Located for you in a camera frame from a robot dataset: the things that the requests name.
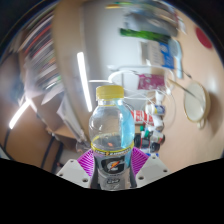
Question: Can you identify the white and blue carton box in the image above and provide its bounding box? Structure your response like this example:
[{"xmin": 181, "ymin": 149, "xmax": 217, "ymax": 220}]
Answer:
[{"xmin": 141, "ymin": 39, "xmax": 176, "ymax": 69}]

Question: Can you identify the spoon in cream cup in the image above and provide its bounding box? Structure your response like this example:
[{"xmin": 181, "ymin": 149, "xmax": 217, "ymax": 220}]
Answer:
[{"xmin": 168, "ymin": 78, "xmax": 194, "ymax": 98}]

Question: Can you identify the grey sport bottle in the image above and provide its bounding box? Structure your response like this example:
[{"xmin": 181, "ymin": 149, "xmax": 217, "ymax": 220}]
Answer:
[{"xmin": 126, "ymin": 9, "xmax": 178, "ymax": 34}]

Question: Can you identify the clear yellow-capped drink bottle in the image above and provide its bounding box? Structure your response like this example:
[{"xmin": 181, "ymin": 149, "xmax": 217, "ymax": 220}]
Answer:
[{"xmin": 88, "ymin": 84, "xmax": 136, "ymax": 191}]

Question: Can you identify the flat round red coaster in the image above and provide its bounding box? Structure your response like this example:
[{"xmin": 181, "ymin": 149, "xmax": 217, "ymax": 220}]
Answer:
[{"xmin": 194, "ymin": 26, "xmax": 213, "ymax": 50}]

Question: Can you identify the white LED light bar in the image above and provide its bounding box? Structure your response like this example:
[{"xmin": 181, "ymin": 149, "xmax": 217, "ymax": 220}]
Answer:
[
  {"xmin": 8, "ymin": 99, "xmax": 31, "ymax": 130},
  {"xmin": 77, "ymin": 51, "xmax": 93, "ymax": 113}
]

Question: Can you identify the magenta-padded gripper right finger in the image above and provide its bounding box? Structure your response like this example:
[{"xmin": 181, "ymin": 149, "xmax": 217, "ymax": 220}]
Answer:
[{"xmin": 129, "ymin": 147, "xmax": 171, "ymax": 188}]

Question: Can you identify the magenta packet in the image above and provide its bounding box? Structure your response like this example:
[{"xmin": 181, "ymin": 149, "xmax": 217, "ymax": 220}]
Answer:
[{"xmin": 137, "ymin": 73, "xmax": 167, "ymax": 90}]

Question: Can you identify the cream ceramic cup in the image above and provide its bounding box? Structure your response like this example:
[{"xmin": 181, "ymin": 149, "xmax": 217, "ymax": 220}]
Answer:
[{"xmin": 183, "ymin": 81, "xmax": 211, "ymax": 129}]

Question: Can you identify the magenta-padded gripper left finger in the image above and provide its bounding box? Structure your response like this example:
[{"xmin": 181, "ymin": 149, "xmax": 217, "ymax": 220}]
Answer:
[{"xmin": 56, "ymin": 148, "xmax": 98, "ymax": 188}]

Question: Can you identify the red and white canister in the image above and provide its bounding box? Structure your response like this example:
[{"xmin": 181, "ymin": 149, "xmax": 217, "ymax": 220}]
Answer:
[{"xmin": 130, "ymin": 109, "xmax": 149, "ymax": 125}]

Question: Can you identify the green glass bottle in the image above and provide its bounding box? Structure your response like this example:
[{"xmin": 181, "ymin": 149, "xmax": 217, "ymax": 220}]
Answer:
[{"xmin": 119, "ymin": 28, "xmax": 171, "ymax": 43}]

